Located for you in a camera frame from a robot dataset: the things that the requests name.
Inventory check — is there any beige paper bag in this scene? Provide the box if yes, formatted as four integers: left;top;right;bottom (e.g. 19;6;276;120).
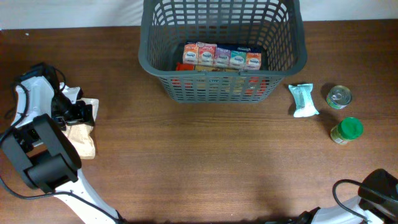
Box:
62;98;99;159

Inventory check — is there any multicolour tissue multipack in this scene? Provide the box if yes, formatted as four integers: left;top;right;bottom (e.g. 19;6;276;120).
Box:
182;42;262;71

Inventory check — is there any grey plastic shopping basket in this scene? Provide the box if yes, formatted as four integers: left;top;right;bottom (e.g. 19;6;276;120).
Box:
139;0;307;103

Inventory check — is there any orange spaghetti packet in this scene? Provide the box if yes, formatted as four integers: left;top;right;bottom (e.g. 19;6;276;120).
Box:
176;62;267;97

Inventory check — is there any teal white wipes packet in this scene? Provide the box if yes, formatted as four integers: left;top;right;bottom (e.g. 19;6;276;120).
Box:
288;83;319;118

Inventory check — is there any silver top tin can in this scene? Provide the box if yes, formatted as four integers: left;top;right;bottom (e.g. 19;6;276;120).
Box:
326;85;353;110

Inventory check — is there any green lid jar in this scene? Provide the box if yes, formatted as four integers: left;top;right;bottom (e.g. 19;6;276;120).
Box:
330;117;364;144

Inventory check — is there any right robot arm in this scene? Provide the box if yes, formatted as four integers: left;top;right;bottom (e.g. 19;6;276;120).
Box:
288;169;397;224

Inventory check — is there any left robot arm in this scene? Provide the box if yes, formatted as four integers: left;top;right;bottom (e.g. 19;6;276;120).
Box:
1;63;124;223

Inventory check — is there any right black cable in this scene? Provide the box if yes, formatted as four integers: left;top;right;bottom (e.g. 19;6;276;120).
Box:
331;179;374;222

